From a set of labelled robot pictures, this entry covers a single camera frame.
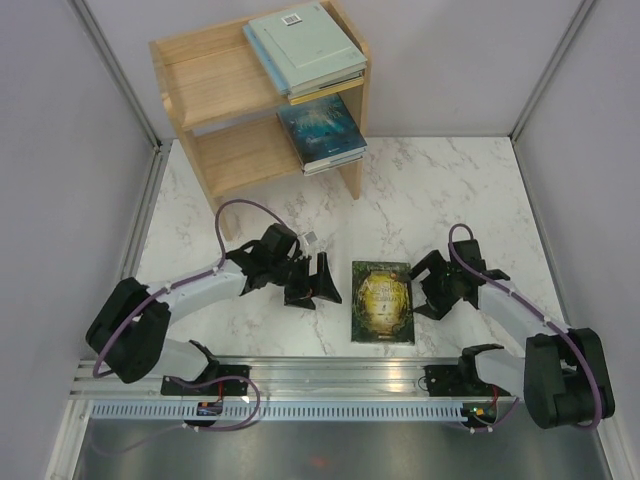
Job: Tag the teal underwater cover book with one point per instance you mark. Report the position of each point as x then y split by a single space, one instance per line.
320 128

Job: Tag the wooden two-tier shelf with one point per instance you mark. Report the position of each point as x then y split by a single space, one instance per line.
223 108

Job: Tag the yellow book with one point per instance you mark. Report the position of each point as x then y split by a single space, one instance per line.
314 96

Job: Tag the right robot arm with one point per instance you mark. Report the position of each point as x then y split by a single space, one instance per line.
562 375

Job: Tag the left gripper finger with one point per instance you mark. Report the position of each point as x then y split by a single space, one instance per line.
304 302
324 287

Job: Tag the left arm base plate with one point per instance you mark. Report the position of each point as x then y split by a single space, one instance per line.
219 381

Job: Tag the white slotted cable duct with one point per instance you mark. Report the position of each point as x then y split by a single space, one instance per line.
270 410

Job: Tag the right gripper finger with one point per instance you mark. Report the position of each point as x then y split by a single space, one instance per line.
434 308
429 269

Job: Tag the aluminium rail beam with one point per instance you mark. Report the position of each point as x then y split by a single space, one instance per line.
295 378

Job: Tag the dark green gold book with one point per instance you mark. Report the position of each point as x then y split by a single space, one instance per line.
382 303

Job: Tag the black book with barcode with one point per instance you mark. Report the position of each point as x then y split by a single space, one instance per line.
325 86

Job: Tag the Wuthering Heights blue book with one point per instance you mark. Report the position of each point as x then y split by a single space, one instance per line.
308 167

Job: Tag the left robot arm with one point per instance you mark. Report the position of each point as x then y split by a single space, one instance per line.
129 334

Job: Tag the Robinson Crusoe purple book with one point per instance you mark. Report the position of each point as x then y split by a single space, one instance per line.
332 167

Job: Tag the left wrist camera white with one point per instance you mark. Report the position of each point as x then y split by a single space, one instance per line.
308 238

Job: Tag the light blue SO book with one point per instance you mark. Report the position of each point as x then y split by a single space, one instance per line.
274 74

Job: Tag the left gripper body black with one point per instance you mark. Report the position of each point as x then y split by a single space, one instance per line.
296 273

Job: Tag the pale green book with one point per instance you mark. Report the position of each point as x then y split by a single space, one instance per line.
307 44

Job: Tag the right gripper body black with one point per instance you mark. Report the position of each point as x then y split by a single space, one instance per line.
440 282

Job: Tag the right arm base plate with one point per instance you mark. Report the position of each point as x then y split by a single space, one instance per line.
460 380

